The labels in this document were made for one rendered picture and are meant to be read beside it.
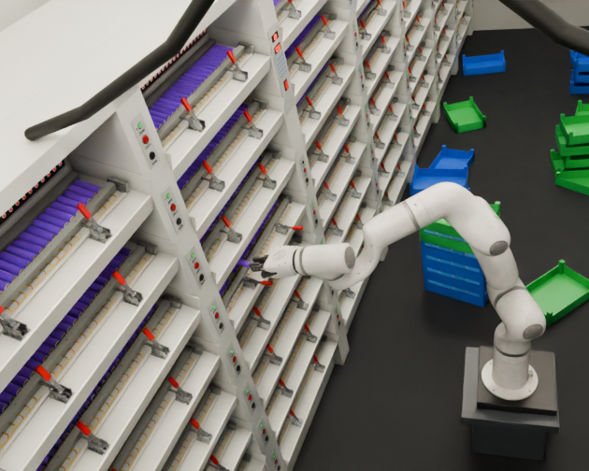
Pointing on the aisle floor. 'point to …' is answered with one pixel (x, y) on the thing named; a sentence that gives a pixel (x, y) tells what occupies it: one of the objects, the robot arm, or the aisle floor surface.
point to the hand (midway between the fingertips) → (257, 264)
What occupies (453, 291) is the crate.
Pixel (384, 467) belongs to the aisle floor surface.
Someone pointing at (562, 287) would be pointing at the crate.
